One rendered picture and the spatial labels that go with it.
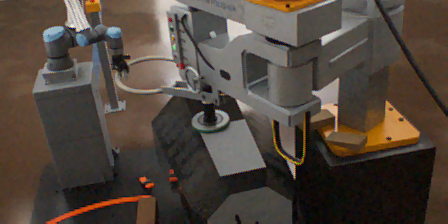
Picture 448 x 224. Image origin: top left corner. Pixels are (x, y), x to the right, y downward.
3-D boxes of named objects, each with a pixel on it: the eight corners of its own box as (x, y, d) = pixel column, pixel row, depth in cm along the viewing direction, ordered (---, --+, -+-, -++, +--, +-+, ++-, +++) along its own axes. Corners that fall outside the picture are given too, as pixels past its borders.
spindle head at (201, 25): (251, 89, 253) (246, 7, 232) (218, 104, 242) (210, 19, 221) (211, 69, 279) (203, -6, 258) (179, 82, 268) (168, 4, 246)
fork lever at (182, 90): (247, 93, 255) (245, 84, 254) (218, 106, 245) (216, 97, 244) (183, 85, 312) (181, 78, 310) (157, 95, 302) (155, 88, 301)
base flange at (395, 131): (380, 100, 299) (380, 93, 296) (422, 142, 256) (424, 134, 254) (305, 113, 293) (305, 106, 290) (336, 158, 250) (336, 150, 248)
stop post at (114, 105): (125, 101, 485) (103, -4, 433) (125, 110, 467) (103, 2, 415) (105, 104, 482) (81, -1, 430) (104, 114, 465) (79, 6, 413)
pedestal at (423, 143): (377, 183, 342) (386, 92, 307) (428, 250, 285) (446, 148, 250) (289, 200, 334) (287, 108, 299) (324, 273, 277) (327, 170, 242)
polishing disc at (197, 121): (187, 129, 272) (187, 127, 272) (198, 110, 290) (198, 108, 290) (223, 132, 267) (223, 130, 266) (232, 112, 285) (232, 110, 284)
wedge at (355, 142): (367, 143, 253) (367, 135, 250) (358, 152, 246) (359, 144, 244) (332, 132, 264) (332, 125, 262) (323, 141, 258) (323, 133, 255)
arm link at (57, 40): (42, 54, 336) (37, 30, 328) (63, 47, 347) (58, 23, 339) (54, 58, 327) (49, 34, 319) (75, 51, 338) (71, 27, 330)
